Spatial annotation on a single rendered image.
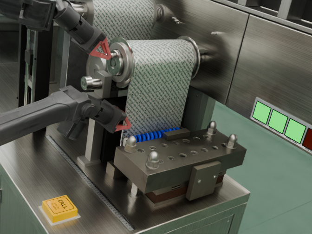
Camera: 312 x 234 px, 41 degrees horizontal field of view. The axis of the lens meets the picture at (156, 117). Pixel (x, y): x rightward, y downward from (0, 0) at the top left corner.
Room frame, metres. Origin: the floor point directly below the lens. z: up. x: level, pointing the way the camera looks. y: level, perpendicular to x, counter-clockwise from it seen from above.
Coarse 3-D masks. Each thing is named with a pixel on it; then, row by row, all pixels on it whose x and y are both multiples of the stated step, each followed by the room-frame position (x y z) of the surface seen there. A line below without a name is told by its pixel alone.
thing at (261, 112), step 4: (256, 104) 1.16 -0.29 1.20; (260, 104) 1.15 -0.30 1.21; (256, 108) 1.16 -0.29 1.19; (260, 108) 1.15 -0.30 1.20; (264, 108) 1.14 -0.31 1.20; (268, 108) 1.13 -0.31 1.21; (256, 112) 1.16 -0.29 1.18; (260, 112) 1.15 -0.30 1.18; (264, 112) 1.14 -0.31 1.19; (268, 112) 1.13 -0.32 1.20; (256, 116) 1.15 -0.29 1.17; (260, 116) 1.14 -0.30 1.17; (264, 116) 1.14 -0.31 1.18; (260, 120) 1.14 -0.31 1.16; (264, 120) 1.13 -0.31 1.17
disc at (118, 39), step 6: (114, 42) 1.19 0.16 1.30; (120, 42) 1.16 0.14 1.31; (126, 42) 1.14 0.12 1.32; (126, 48) 1.14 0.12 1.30; (132, 54) 1.12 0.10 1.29; (132, 60) 1.11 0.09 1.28; (132, 66) 1.11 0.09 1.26; (132, 72) 1.10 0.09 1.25; (126, 78) 1.12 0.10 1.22; (114, 84) 1.17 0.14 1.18; (120, 84) 1.14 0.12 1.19; (126, 84) 1.12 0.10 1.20
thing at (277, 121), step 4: (276, 112) 1.11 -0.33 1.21; (272, 116) 1.12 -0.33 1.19; (276, 116) 1.11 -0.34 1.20; (280, 116) 1.10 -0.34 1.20; (284, 116) 1.09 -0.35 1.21; (272, 120) 1.11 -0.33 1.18; (276, 120) 1.10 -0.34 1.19; (280, 120) 1.09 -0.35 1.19; (284, 120) 1.09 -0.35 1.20; (272, 124) 1.11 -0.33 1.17; (276, 124) 1.10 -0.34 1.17; (280, 124) 1.09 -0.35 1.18; (284, 124) 1.08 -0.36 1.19; (276, 128) 1.10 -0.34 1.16; (280, 128) 1.09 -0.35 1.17
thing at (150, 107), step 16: (128, 96) 1.12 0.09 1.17; (144, 96) 1.16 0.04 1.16; (160, 96) 1.20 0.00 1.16; (176, 96) 1.24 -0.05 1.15; (128, 112) 1.12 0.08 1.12; (144, 112) 1.16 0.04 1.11; (160, 112) 1.20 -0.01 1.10; (176, 112) 1.25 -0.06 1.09; (144, 128) 1.17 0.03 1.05; (160, 128) 1.21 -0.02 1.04
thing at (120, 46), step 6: (114, 48) 1.17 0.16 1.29; (120, 48) 1.15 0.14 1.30; (192, 48) 1.30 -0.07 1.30; (126, 54) 1.12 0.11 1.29; (126, 60) 1.12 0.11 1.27; (126, 66) 1.11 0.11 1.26; (108, 72) 1.18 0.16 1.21; (126, 72) 1.11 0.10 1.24; (114, 78) 1.15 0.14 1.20; (120, 78) 1.13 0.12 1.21
